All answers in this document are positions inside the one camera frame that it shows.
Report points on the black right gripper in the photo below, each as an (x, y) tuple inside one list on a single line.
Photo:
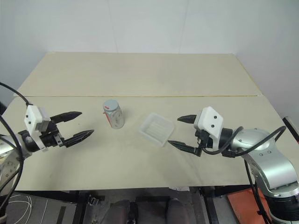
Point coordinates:
[(205, 142)]

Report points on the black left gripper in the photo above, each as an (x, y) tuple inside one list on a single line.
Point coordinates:
[(50, 138)]

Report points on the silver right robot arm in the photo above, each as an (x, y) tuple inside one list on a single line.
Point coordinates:
[(268, 163)]

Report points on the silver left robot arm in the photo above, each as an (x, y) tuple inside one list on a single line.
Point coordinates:
[(8, 171)]

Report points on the clear plastic tray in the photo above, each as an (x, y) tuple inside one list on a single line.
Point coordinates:
[(156, 129)]

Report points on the grey lid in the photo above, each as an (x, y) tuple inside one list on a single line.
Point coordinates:
[(111, 105)]

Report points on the clear jar with grey lid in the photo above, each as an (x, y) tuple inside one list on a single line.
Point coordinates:
[(116, 120)]

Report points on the silver metal clamp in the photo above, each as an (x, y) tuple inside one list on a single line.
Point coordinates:
[(94, 200)]

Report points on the orange floor mat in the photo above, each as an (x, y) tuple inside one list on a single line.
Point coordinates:
[(243, 207)]

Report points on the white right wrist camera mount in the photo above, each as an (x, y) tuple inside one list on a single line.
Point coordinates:
[(210, 119)]

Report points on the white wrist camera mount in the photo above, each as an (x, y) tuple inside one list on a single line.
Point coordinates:
[(210, 119), (32, 116)]

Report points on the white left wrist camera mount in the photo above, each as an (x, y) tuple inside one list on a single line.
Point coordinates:
[(32, 116)]

